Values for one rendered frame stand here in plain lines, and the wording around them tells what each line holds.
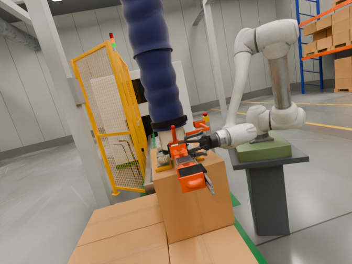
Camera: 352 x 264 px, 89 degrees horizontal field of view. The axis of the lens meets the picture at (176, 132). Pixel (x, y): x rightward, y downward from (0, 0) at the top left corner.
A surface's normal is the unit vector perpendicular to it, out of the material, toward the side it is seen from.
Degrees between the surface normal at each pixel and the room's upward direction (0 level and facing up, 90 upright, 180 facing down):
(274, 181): 90
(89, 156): 90
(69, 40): 90
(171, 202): 90
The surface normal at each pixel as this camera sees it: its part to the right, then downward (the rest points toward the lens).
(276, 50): -0.31, 0.77
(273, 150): -0.18, 0.25
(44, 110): 0.16, 0.18
